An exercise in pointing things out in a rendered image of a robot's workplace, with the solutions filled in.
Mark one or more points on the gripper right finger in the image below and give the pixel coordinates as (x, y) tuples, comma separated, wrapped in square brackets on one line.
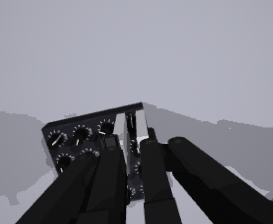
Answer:
[(220, 194)]

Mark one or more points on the black knob box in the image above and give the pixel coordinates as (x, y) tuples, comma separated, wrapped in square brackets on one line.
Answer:
[(67, 135)]

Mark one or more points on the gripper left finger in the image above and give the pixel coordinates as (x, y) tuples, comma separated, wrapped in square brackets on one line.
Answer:
[(68, 195)]

